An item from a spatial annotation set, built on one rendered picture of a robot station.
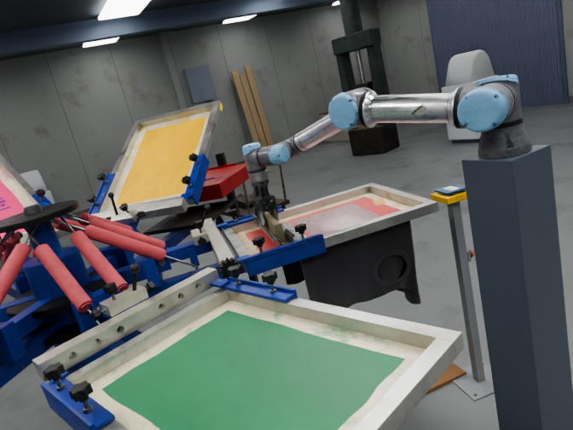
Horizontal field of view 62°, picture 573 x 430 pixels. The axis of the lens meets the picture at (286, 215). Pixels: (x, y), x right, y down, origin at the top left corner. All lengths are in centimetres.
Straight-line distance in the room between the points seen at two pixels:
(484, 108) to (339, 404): 85
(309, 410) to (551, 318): 102
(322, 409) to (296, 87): 1136
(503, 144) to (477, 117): 18
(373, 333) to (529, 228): 65
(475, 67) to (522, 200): 674
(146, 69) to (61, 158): 251
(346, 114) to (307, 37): 1096
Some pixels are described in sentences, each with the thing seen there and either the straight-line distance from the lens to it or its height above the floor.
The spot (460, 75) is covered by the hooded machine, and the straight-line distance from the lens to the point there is 826.
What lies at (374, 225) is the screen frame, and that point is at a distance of 182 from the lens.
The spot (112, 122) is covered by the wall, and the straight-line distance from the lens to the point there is 1058.
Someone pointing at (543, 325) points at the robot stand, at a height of 64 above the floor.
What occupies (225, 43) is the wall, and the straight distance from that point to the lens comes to 1148.
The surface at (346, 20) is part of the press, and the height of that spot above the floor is 238.
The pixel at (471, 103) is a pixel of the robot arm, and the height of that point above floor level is 139.
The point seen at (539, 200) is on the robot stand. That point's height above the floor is 105.
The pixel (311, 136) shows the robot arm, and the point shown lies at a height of 134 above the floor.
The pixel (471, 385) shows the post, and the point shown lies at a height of 1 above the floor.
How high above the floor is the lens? 155
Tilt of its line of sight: 15 degrees down
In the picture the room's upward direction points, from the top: 14 degrees counter-clockwise
